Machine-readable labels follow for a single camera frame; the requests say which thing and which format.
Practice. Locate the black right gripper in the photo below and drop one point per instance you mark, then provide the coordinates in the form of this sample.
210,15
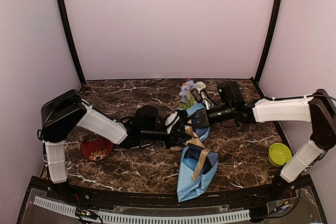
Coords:
203,118

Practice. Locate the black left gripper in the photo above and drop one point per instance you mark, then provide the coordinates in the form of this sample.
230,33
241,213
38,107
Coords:
173,141

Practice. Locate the beige satin ribbon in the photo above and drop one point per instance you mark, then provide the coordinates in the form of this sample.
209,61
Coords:
197,161

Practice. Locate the blue wrapping paper sheet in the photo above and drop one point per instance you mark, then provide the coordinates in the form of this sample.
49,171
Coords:
187,189

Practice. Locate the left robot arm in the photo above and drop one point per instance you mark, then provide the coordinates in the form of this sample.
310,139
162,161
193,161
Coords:
69,110

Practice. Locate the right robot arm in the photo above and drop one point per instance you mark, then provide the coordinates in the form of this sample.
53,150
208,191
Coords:
316,109

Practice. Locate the red floral plate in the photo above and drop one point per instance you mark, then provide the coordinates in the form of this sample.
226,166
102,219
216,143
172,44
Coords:
96,148

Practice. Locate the yellow-green bowl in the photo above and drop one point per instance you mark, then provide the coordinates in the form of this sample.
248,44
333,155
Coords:
279,154

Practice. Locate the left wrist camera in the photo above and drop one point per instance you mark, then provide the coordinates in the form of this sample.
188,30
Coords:
173,118

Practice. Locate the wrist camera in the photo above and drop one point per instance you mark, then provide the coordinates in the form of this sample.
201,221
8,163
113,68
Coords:
202,98
173,118

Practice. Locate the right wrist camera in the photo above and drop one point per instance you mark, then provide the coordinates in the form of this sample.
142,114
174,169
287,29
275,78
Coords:
202,98

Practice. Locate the white slotted cable duct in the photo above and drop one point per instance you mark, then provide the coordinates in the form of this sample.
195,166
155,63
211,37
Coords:
104,216

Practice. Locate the black left corner post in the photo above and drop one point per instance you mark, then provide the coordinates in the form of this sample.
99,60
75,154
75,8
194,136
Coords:
70,41

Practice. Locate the black corner post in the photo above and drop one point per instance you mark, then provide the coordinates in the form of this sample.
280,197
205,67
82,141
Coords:
70,41
268,41

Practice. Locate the black front frame rail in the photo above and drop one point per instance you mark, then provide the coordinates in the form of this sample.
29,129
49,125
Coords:
95,195

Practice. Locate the black right corner post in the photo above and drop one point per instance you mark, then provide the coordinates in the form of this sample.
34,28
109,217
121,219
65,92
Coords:
268,41

